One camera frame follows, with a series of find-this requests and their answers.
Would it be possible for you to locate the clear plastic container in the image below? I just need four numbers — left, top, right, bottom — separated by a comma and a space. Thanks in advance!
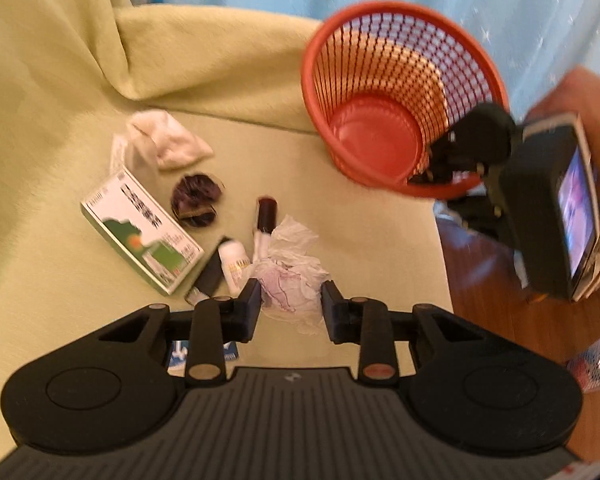
123, 146, 161, 187

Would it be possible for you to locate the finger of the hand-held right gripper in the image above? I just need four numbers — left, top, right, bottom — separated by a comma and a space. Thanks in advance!
435, 192, 512, 247
410, 103, 519, 185

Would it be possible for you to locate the white tissue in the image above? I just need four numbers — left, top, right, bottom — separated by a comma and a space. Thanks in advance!
250, 214, 331, 332

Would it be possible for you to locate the white sock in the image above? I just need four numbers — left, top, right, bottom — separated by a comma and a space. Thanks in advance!
125, 109, 215, 171

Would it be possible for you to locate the person's right forearm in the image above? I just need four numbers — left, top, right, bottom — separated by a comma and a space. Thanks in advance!
525, 65, 600, 201

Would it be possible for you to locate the black lighter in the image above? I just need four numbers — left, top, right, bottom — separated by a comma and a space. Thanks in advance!
184, 236, 233, 306

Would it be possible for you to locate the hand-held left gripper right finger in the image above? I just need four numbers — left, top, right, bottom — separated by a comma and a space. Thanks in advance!
321, 280, 486, 387

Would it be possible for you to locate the red plastic mesh basket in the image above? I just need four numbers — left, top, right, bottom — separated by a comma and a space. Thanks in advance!
300, 1, 511, 200

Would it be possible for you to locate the green and white box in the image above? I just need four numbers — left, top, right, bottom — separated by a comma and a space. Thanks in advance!
80, 170, 205, 297

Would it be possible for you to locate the light green blanket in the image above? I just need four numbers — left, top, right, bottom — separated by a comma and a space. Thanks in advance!
0, 0, 456, 463

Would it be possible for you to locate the small white bottle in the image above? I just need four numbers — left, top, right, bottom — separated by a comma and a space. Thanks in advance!
217, 239, 253, 297

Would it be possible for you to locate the blue and white packet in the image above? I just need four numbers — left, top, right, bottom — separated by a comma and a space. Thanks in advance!
167, 340, 241, 377

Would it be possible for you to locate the brown spray bottle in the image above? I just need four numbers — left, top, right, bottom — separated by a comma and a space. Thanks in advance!
251, 196, 279, 266

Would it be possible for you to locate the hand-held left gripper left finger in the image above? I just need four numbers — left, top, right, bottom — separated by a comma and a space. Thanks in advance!
97, 279, 262, 387

